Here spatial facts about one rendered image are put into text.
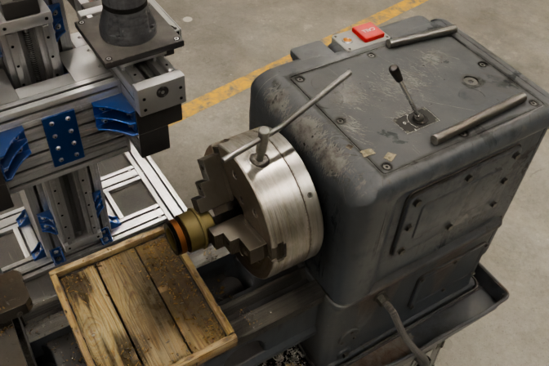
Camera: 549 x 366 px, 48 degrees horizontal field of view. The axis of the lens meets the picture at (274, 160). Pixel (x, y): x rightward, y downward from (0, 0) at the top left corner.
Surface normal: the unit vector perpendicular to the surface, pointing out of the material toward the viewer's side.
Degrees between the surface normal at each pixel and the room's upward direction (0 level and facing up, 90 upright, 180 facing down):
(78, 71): 0
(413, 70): 0
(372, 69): 0
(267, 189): 29
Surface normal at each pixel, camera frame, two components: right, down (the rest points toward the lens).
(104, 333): 0.05, -0.71
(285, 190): 0.35, -0.21
